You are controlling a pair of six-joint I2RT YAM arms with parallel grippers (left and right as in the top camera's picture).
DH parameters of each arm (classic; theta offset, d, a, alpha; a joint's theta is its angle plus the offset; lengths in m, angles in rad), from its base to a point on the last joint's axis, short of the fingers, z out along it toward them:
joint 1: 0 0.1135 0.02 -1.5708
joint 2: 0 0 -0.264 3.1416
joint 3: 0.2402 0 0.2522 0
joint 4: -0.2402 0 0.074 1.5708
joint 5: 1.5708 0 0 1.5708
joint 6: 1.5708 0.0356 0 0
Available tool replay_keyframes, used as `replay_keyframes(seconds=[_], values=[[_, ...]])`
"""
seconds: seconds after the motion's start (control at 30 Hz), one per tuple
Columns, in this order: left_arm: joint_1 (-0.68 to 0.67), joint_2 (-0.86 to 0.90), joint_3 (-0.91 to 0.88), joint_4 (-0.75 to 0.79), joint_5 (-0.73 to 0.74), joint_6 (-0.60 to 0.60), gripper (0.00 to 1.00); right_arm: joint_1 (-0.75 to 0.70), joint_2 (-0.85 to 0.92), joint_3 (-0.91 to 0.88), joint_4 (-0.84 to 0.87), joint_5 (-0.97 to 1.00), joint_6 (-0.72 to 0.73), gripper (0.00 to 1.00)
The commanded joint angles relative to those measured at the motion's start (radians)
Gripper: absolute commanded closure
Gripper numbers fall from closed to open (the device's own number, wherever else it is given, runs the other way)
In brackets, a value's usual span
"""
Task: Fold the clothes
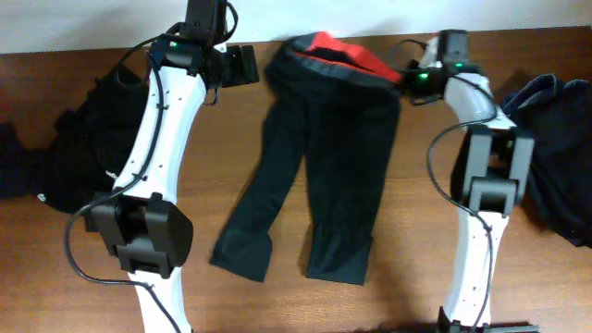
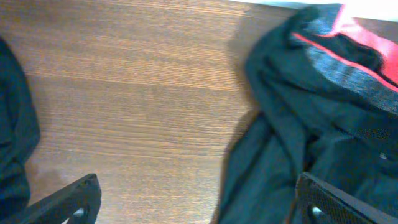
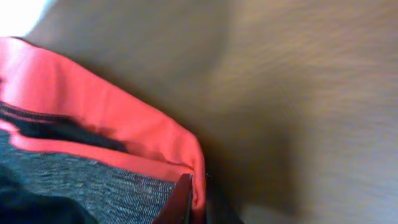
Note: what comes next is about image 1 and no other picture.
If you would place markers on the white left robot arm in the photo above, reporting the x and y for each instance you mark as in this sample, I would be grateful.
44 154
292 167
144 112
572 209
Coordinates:
139 220

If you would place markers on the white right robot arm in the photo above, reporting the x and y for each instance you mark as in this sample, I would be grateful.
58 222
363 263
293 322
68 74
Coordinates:
488 179

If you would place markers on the black leggings red waistband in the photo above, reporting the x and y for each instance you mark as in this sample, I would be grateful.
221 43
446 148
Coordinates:
335 114

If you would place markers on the black garment pile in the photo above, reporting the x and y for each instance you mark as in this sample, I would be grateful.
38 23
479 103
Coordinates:
91 147

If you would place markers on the dark blue jeans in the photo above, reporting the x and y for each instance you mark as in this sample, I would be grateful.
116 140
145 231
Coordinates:
558 115

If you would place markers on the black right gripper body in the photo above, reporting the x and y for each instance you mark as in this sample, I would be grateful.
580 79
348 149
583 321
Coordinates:
412 82

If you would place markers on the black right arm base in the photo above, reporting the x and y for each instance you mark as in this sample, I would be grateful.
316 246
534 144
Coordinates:
444 325

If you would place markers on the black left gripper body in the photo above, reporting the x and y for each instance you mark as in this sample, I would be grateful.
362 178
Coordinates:
241 65

